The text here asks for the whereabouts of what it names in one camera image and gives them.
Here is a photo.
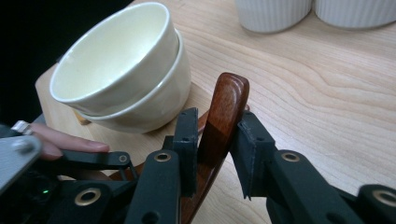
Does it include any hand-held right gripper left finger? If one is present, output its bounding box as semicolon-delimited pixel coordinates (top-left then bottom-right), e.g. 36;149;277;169
124;106;199;224

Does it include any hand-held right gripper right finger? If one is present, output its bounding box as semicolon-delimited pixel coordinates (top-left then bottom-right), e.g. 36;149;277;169
230;110;362;224

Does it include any white ribbed mug black rim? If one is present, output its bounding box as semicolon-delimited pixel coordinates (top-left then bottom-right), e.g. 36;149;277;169
313;0;396;31
233;0;314;35

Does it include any cream ceramic bowl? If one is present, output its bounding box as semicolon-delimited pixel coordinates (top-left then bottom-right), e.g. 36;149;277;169
49;1;181;118
76;29;191;134

